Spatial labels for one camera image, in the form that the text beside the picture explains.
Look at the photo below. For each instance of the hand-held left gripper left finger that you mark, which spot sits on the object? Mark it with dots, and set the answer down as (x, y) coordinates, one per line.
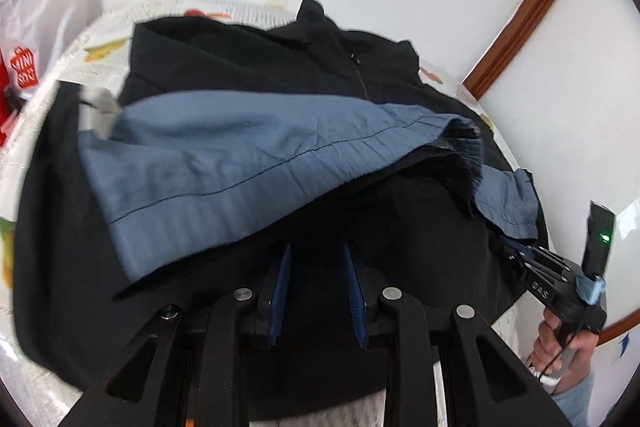
(279, 294)

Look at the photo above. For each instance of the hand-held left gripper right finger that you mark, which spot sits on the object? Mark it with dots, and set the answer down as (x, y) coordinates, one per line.
(356, 299)

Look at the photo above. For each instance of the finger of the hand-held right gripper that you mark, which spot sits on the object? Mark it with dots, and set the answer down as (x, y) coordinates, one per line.
(506, 259)
(527, 249)

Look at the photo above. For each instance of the black white blue jacket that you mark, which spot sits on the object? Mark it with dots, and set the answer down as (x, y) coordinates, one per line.
(240, 157)

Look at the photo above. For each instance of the person's right forearm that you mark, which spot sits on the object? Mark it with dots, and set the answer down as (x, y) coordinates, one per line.
(575, 402)

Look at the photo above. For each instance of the person's right hand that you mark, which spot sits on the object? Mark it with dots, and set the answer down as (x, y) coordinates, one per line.
(545, 347)

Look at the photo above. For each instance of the fruit print bed sheet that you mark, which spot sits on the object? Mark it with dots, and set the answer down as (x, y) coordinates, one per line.
(100, 34)

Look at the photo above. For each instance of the red paper bag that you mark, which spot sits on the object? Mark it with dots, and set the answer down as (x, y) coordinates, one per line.
(4, 127)

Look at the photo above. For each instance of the brown wooden door frame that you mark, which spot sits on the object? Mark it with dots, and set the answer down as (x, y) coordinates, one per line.
(525, 17)

